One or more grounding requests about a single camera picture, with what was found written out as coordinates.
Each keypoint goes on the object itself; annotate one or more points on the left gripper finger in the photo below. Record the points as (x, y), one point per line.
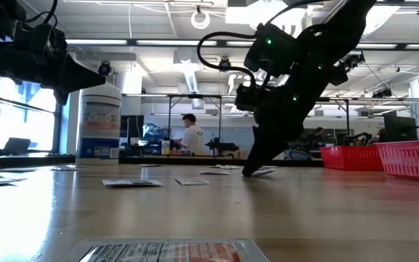
(78, 78)
(86, 67)

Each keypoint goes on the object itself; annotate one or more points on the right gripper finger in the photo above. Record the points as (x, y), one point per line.
(271, 151)
(253, 153)

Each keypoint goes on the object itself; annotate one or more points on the white packet red print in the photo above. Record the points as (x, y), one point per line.
(65, 168)
(192, 181)
(166, 253)
(234, 168)

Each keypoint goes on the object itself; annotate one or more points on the black idle robot arm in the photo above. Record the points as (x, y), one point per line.
(222, 146)

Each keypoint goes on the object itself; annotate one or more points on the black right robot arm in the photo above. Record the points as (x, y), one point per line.
(340, 29)

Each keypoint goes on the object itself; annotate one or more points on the black ceiling spotlight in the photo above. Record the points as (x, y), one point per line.
(224, 62)
(104, 68)

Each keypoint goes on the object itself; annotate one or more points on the person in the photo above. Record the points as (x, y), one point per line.
(193, 138)
(381, 135)
(318, 135)

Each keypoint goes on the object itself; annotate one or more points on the white wipes canister blue label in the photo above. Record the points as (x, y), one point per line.
(98, 127)

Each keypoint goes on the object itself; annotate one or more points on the black computer monitor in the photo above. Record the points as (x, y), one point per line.
(132, 126)
(400, 129)

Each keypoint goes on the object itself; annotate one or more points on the red plastic basket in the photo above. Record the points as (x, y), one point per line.
(347, 158)
(413, 160)

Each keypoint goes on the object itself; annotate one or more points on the dark open laptop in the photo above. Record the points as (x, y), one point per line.
(16, 145)

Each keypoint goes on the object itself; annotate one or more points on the yellow white box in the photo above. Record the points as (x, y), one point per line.
(165, 147)

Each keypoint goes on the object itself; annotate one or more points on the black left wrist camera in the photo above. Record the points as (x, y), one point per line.
(38, 38)

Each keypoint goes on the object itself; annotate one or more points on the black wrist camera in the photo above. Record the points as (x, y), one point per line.
(38, 38)
(271, 51)

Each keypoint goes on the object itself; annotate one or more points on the black station frame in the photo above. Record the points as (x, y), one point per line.
(335, 99)
(195, 96)

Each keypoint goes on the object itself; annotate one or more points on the black aluminium table frame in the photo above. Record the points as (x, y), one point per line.
(195, 161)

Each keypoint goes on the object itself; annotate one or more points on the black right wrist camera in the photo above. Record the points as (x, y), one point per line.
(271, 51)

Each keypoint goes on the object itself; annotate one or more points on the black ceiling camera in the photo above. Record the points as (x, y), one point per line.
(356, 60)
(382, 93)

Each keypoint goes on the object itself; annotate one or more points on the white ventilation duct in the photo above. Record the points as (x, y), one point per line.
(189, 78)

